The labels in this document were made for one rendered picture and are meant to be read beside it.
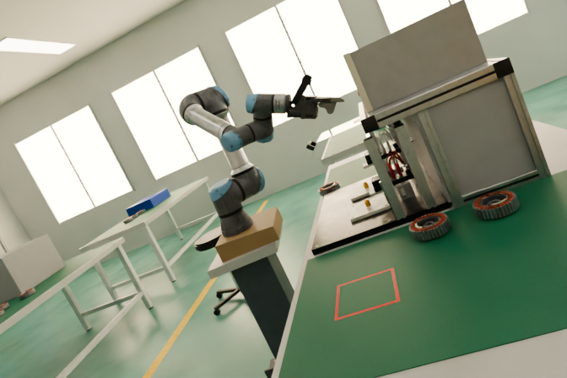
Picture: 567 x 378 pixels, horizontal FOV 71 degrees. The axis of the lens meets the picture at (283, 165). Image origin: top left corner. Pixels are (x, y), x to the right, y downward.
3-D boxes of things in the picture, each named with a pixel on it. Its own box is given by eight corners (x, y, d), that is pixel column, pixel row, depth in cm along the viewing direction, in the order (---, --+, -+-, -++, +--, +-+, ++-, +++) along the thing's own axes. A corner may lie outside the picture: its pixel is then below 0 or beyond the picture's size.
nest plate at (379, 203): (351, 222, 145) (349, 219, 145) (351, 208, 159) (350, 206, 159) (391, 207, 141) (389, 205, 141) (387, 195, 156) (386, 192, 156)
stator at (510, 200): (468, 213, 116) (464, 202, 115) (504, 197, 115) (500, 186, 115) (488, 224, 105) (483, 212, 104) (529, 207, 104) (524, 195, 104)
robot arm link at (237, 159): (234, 203, 190) (185, 96, 183) (259, 190, 198) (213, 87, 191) (246, 202, 180) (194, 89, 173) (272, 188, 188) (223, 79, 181)
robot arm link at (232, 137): (164, 98, 174) (229, 133, 142) (186, 90, 180) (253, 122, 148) (170, 121, 180) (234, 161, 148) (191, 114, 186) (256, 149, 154)
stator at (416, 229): (439, 218, 121) (434, 207, 120) (459, 229, 110) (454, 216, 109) (406, 234, 120) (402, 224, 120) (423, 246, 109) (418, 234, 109)
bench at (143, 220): (110, 306, 457) (78, 249, 447) (180, 239, 639) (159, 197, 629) (175, 282, 435) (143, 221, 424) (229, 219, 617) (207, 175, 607)
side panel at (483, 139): (456, 208, 123) (417, 112, 119) (453, 205, 126) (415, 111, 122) (552, 175, 116) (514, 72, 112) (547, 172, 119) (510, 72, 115)
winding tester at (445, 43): (367, 113, 132) (342, 55, 129) (364, 103, 174) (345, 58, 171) (488, 61, 122) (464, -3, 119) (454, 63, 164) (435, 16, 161)
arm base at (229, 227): (218, 240, 180) (209, 220, 178) (229, 226, 194) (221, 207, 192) (247, 231, 175) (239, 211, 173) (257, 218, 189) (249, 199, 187)
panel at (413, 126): (448, 202, 124) (412, 114, 120) (417, 158, 188) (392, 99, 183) (451, 202, 124) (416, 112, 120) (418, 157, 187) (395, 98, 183)
